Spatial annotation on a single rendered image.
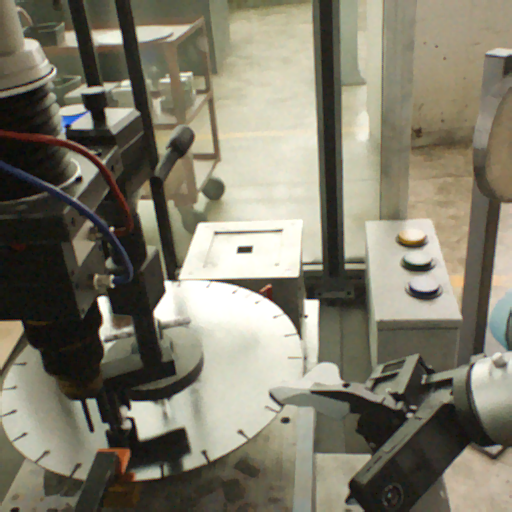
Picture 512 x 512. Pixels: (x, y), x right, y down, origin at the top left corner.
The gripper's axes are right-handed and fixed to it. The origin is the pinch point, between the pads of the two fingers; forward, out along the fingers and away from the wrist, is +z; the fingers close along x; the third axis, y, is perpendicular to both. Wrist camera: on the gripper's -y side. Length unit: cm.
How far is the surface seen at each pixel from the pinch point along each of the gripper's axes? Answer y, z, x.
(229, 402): -2.2, 2.5, 9.0
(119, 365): -7.6, 6.1, 18.8
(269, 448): 2.2, 6.4, -0.3
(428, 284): 31.9, -5.7, -0.3
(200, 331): 7.0, 10.0, 14.0
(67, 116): 18, 19, 45
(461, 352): 122, 43, -63
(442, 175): 274, 80, -47
